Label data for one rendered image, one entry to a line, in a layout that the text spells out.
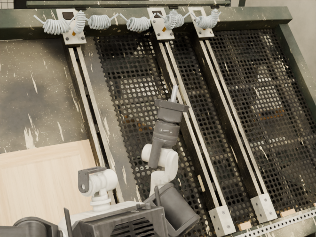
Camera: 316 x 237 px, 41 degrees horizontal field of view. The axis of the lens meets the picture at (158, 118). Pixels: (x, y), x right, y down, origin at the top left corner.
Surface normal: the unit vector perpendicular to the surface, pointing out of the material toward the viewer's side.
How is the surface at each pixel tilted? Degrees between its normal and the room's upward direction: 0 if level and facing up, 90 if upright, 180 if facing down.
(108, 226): 68
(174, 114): 78
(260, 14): 51
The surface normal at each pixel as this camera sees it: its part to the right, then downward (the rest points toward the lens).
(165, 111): -0.05, 0.09
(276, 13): 0.39, -0.40
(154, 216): 0.44, -0.11
